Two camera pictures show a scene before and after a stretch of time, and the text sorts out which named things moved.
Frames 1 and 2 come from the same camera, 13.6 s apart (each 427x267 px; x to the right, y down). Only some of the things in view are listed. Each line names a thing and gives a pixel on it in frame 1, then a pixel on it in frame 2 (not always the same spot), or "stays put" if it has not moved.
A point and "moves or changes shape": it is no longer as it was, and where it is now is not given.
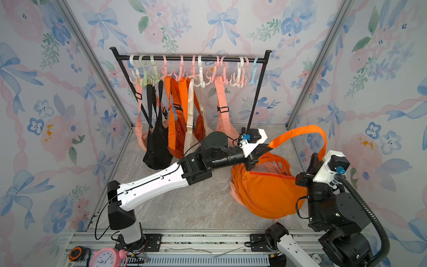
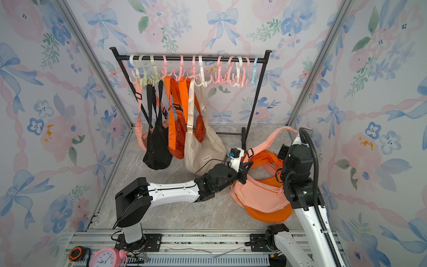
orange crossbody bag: (272, 195) moves or changes shape
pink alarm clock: (108, 257) stays put
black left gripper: (254, 156) → (242, 171)
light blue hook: (254, 65) stays put
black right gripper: (303, 178) → (283, 153)
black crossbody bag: (158, 153) stays put
